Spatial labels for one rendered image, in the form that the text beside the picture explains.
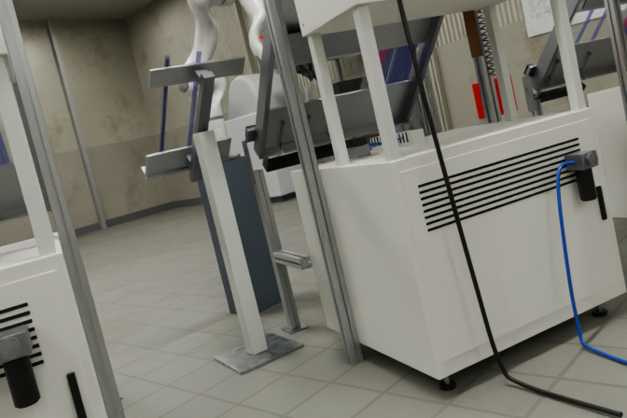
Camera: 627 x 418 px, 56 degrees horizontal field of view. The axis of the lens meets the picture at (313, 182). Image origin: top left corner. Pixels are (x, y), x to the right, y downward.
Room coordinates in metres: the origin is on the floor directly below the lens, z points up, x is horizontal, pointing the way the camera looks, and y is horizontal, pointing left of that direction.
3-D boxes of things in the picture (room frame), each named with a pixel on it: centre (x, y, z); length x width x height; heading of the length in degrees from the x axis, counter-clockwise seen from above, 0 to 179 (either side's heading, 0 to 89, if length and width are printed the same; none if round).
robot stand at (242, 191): (2.70, 0.39, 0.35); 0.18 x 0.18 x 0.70; 45
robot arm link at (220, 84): (2.72, 0.37, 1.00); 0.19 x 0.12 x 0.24; 139
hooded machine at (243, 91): (7.58, 0.45, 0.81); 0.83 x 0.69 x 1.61; 45
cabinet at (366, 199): (1.86, -0.38, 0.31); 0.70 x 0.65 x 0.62; 114
